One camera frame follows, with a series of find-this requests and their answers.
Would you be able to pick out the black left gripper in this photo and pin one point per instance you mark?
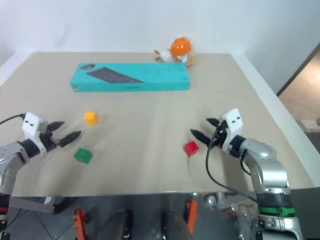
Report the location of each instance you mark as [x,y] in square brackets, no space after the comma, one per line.
[48,141]

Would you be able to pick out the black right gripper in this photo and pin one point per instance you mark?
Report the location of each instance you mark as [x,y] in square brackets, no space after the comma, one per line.
[221,135]

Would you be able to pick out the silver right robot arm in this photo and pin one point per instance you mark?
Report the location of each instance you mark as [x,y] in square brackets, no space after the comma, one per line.
[271,170]

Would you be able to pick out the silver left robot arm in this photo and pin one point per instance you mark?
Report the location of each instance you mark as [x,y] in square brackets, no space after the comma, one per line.
[11,152]

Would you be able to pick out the red cube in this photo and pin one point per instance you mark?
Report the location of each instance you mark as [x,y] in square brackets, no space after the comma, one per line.
[191,148]

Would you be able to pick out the yellow cube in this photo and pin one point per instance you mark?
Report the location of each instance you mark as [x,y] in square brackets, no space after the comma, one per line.
[91,118]

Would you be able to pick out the green cube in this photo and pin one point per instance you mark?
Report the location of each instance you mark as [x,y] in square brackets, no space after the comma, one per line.
[83,155]

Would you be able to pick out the beige table cover sheet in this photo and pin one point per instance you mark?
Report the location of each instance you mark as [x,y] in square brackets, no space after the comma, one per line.
[145,125]

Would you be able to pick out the teal keyboard box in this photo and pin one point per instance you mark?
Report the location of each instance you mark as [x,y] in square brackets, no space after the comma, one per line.
[155,75]

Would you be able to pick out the orange clamp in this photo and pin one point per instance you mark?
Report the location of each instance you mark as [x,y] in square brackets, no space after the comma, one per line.
[79,222]
[192,212]

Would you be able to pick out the orange toy in plastic bag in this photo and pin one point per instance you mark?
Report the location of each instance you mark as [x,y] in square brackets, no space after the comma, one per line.
[181,47]

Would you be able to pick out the small white and brown toy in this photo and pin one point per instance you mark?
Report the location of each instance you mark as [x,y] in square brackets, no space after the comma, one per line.
[163,55]

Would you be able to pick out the dark rounded shape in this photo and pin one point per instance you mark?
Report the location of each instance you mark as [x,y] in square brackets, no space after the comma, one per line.
[176,225]

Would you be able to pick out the beige box on floor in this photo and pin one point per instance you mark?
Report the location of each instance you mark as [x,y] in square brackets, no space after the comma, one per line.
[310,125]

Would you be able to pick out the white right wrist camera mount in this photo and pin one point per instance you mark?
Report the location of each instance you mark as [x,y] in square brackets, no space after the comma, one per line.
[233,122]

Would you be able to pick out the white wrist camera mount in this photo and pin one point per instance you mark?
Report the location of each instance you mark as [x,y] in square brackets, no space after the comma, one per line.
[233,122]
[31,123]

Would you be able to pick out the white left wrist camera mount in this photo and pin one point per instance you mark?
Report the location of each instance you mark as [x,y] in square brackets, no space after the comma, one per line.
[31,123]

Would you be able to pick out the silver metal bracket with knob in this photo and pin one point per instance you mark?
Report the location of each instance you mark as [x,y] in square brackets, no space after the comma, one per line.
[225,200]

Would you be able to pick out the grey metal bracket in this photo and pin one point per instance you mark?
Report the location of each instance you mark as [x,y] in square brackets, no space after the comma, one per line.
[32,203]

